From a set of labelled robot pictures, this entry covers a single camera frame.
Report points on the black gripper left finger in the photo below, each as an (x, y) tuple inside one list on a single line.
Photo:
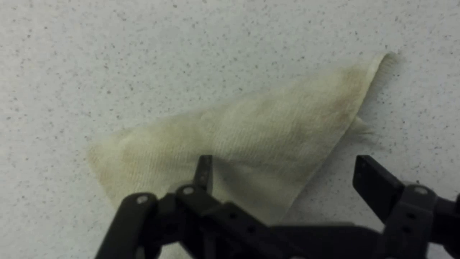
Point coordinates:
[(192, 216)]

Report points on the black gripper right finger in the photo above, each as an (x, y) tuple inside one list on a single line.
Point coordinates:
[(408, 210)]

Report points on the beige stained cloth towel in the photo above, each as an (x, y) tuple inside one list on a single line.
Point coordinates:
[(288, 119)]

